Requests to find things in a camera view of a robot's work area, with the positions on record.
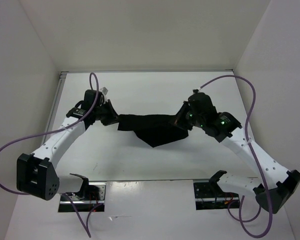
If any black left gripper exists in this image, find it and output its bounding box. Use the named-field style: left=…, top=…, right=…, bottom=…
left=93, top=99, right=122, bottom=126

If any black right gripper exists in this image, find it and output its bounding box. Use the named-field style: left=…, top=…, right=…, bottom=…
left=168, top=100, right=205, bottom=130

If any black skirt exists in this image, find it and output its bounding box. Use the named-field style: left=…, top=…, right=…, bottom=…
left=117, top=114, right=189, bottom=148

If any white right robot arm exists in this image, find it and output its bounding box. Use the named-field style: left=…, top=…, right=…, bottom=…
left=100, top=89, right=300, bottom=214

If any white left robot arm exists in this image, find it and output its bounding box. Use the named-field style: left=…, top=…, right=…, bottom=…
left=16, top=87, right=118, bottom=201

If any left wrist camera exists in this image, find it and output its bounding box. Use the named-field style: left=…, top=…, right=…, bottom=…
left=66, top=100, right=87, bottom=119

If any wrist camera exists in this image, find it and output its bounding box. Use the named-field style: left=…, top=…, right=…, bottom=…
left=219, top=112, right=242, bottom=132
left=66, top=100, right=87, bottom=119

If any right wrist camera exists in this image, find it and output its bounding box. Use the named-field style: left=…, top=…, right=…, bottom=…
left=219, top=112, right=242, bottom=132

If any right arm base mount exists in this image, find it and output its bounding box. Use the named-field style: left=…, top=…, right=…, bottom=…
left=193, top=180, right=240, bottom=211

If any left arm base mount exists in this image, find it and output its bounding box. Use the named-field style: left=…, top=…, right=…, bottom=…
left=58, top=181, right=107, bottom=213

